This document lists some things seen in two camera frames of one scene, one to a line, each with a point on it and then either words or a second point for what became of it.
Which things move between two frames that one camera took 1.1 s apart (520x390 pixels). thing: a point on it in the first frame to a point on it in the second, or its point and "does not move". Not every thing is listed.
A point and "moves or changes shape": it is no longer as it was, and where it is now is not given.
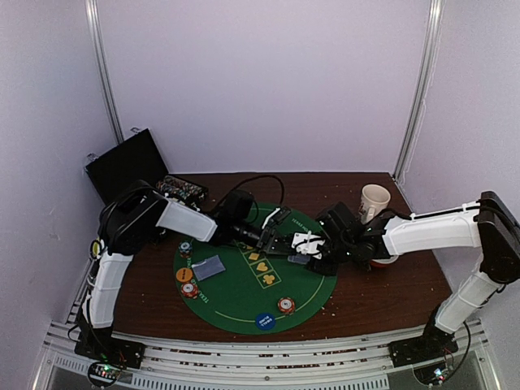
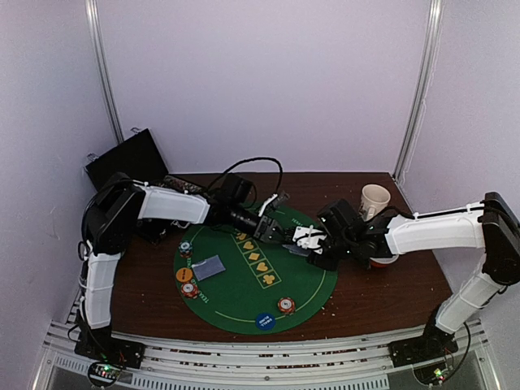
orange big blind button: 184,275 does not move
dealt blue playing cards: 208,268 does not move
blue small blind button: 265,321 does not move
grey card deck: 299,258 moves or changes shape
